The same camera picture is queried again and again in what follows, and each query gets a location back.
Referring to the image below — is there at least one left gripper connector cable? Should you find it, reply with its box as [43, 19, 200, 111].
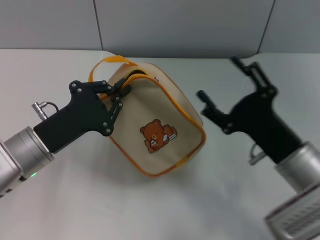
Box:
[31, 100, 60, 119]

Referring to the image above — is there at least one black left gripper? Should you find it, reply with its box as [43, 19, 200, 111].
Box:
[33, 77, 133, 154]

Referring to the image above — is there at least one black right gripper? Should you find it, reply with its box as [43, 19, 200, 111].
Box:
[195, 55, 305, 165]

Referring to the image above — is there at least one right gripper connector cable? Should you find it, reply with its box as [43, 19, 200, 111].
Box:
[248, 143, 266, 166]

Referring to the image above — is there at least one gripper connector cable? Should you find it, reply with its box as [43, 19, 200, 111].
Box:
[31, 100, 60, 119]
[248, 143, 266, 166]

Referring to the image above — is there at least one beige bear print food bag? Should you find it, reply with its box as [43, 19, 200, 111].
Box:
[88, 55, 207, 179]

